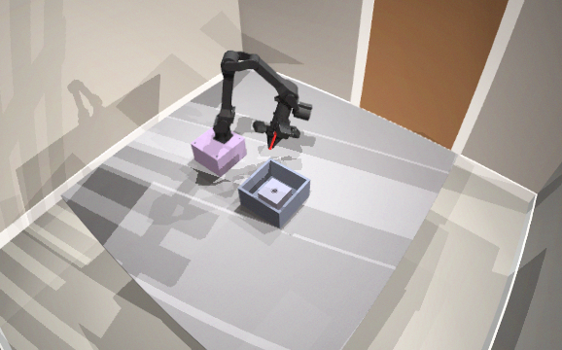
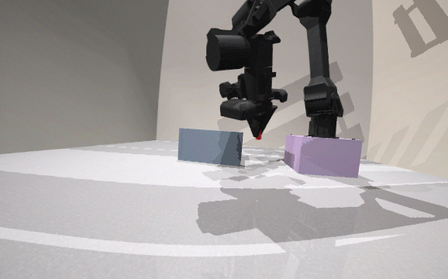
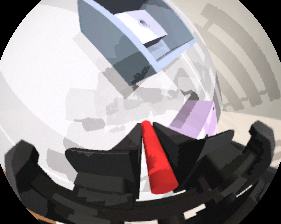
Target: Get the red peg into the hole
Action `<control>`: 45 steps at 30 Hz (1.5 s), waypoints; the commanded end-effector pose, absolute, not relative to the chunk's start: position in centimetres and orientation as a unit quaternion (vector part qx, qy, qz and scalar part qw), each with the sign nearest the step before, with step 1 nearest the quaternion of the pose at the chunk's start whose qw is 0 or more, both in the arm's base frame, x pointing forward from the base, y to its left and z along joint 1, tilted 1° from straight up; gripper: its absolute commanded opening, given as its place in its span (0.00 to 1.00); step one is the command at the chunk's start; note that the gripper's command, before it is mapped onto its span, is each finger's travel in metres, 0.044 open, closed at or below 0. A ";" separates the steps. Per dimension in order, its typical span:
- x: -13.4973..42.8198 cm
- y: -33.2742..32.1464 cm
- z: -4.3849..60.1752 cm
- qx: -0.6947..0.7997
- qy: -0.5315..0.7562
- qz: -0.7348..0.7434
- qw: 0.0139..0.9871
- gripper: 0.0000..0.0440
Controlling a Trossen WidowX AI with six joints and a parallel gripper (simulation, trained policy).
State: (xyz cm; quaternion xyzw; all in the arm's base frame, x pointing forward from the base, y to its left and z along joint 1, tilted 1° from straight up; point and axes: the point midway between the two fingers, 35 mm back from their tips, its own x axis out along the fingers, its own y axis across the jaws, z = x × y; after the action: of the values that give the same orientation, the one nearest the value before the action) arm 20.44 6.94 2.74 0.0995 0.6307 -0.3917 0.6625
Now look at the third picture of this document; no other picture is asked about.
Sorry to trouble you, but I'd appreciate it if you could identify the red peg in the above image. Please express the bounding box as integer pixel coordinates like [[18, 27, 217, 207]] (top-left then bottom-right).
[[141, 120, 179, 194]]

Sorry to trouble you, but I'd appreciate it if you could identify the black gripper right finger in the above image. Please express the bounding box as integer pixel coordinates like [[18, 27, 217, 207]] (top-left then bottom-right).
[[152, 121, 234, 193]]

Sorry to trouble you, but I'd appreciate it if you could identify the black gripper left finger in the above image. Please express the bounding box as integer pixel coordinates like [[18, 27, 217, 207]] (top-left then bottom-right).
[[64, 123, 143, 200]]

